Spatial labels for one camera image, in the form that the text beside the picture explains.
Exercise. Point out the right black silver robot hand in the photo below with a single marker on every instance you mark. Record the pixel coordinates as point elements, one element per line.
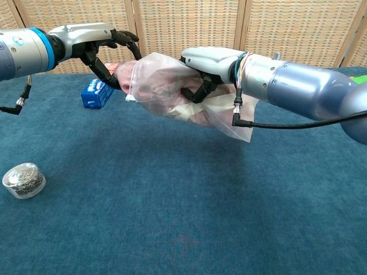
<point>212,61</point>

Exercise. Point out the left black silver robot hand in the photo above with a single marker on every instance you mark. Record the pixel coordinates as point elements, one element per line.
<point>83,34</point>

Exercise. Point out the pink floral clothes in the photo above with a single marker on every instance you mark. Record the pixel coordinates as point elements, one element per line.
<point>124,74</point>

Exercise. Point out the transparent plastic zip bag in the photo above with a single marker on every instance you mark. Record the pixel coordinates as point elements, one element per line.
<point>243,126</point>

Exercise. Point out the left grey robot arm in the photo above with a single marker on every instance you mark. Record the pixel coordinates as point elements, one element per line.
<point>23,54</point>

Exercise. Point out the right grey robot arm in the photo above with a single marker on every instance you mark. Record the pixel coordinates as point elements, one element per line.
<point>301,86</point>

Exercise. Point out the woven rattan folding screen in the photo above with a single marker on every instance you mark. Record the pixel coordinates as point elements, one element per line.
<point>186,28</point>

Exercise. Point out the blue cookie box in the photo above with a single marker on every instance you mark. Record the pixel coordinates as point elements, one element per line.
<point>94,94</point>

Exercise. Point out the blue carpet table mat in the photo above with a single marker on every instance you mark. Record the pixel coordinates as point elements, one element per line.
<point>172,200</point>

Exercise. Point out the green chips can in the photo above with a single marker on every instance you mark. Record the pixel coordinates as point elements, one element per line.
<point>359,79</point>

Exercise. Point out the round clear container metal bits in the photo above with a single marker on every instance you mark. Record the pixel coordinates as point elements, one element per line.
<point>24,180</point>

